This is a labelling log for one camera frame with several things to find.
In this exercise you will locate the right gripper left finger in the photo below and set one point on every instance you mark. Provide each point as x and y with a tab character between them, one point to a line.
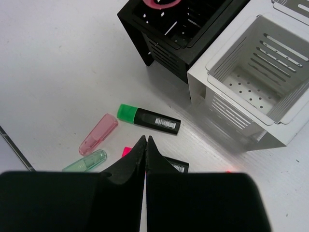
108	201

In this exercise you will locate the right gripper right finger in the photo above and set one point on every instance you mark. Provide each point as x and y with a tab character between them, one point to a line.
200	202

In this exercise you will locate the green cap black highlighter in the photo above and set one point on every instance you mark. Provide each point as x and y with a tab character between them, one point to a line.
148	119

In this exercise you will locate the pink-capped crayon tube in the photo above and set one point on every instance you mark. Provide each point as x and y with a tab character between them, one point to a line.
161	4

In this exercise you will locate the pink cap black highlighter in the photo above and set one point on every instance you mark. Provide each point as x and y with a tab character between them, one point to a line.
181	166

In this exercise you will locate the green translucent eraser pen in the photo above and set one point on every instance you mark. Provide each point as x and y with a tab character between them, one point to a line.
88	162

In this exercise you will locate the pink translucent eraser pen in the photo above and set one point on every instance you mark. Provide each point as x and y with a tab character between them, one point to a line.
98	134

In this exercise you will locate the white metal organizer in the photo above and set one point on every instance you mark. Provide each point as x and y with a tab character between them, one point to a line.
254	78

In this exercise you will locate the black metal organizer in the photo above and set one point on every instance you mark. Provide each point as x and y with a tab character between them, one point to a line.
176	37

